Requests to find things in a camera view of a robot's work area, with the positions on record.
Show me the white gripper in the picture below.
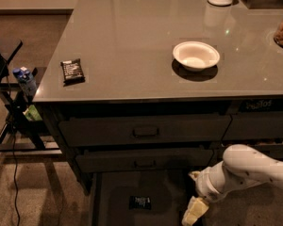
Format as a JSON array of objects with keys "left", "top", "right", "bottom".
[{"left": 181, "top": 162, "right": 240, "bottom": 226}]

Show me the blue rxbar blueberry wrapper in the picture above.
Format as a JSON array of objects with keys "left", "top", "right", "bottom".
[{"left": 129, "top": 196, "right": 151, "bottom": 210}]

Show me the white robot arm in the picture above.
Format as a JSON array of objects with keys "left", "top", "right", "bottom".
[{"left": 181, "top": 144, "right": 283, "bottom": 226}]

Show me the open bottom left drawer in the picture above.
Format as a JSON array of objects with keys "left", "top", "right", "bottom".
[{"left": 91, "top": 169, "right": 195, "bottom": 226}]

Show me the top right drawer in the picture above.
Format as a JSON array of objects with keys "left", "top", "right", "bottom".
[{"left": 223, "top": 111, "right": 283, "bottom": 140}]

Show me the middle right drawer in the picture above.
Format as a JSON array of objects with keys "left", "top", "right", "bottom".
[{"left": 208, "top": 144, "right": 283, "bottom": 166}]

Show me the snack bag in drawer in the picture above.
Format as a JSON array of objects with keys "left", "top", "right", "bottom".
[{"left": 239, "top": 99, "right": 283, "bottom": 112}]

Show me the middle left drawer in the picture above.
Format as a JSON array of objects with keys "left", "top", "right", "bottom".
[{"left": 75, "top": 148, "right": 213, "bottom": 172}]

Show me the top left drawer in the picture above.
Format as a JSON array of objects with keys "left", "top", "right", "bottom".
[{"left": 58, "top": 114, "right": 231, "bottom": 147}]

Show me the dark snack bar on counter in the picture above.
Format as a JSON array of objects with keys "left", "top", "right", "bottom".
[{"left": 60, "top": 58, "right": 85, "bottom": 85}]

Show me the white bowl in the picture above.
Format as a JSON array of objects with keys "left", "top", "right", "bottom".
[{"left": 173, "top": 41, "right": 220, "bottom": 72}]

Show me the green packet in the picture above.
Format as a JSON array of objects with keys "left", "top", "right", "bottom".
[{"left": 24, "top": 105, "right": 42, "bottom": 121}]

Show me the black side table stand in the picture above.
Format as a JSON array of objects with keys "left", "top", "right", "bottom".
[{"left": 0, "top": 38, "right": 58, "bottom": 153}]

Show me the black cable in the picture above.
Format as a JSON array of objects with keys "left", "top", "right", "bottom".
[{"left": 4, "top": 56, "right": 22, "bottom": 226}]

